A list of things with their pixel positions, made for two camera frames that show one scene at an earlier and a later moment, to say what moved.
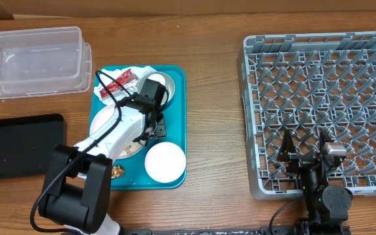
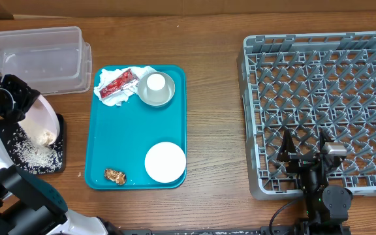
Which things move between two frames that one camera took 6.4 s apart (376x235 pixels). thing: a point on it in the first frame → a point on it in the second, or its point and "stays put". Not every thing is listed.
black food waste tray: x=19 y=148 stays put
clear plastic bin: x=30 y=62 stays put
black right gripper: x=286 y=152 stays put
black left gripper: x=161 y=128 → x=27 y=96
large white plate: x=132 y=150 → x=41 y=115
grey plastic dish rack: x=343 y=84 stays put
